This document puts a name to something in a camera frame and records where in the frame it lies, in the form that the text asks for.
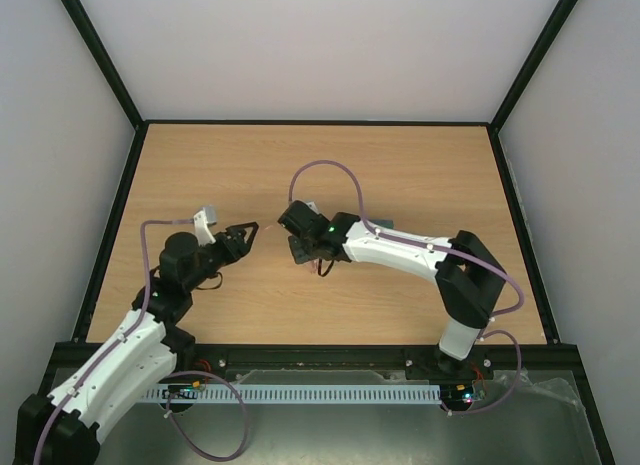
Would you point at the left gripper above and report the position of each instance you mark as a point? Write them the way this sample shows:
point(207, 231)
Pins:
point(240, 247)

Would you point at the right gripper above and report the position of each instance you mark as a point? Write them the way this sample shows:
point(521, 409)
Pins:
point(300, 250)

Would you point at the pink sunglasses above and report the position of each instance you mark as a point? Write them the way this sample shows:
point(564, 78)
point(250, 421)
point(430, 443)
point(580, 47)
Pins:
point(310, 264)

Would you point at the grey-green glasses case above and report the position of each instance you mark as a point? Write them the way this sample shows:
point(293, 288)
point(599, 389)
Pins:
point(384, 223)

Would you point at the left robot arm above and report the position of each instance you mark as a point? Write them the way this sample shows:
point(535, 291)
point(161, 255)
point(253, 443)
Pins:
point(69, 424)

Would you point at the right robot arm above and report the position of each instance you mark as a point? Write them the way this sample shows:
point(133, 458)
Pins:
point(467, 276)

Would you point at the left circuit board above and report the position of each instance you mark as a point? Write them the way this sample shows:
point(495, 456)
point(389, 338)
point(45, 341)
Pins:
point(185, 391)

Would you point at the circuit board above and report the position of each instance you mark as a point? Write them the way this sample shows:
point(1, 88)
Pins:
point(185, 391)
point(461, 397)

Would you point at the right circuit board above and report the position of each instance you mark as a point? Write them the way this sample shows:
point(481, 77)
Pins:
point(461, 397)

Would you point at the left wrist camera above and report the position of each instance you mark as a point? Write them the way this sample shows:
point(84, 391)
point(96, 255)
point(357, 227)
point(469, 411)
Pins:
point(203, 220)

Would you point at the black cage frame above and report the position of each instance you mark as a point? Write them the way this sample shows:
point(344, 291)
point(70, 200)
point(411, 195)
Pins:
point(69, 353)

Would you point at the light blue cable duct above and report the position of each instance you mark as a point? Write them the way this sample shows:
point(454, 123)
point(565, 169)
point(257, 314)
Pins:
point(309, 394)

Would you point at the black aluminium front rail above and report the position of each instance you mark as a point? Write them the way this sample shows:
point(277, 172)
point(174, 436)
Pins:
point(421, 362)

